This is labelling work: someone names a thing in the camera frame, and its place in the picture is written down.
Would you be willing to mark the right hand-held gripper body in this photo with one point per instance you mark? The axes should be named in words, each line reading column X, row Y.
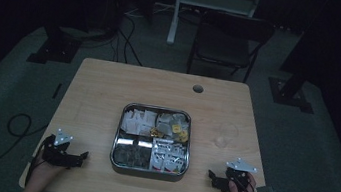
column 237, row 174

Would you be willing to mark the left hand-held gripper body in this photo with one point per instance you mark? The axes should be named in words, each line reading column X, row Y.
column 57, row 156

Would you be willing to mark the pile of yellow-tagged tea bags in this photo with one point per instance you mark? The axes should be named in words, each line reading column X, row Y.
column 172, row 125

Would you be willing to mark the dark compartment tea box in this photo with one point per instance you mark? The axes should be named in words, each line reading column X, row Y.
column 147, row 174

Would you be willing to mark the person's left hand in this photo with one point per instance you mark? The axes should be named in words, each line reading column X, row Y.
column 45, row 167

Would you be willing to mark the pile of clear dark sachets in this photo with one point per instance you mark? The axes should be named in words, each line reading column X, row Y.
column 131, row 156

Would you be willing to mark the pile of white red packets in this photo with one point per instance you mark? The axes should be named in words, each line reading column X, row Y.
column 168, row 156

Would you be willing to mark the pile of white sachets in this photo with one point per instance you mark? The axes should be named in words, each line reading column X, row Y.
column 138, row 121

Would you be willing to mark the small black floor strip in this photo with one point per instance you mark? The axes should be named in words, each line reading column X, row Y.
column 57, row 90

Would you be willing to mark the black stand base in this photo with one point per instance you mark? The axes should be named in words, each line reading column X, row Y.
column 289, row 96
column 53, row 51

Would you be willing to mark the black folding chair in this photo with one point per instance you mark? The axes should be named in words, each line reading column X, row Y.
column 222, row 46

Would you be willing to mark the white metal desk frame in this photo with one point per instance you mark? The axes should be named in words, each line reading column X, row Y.
column 213, row 1

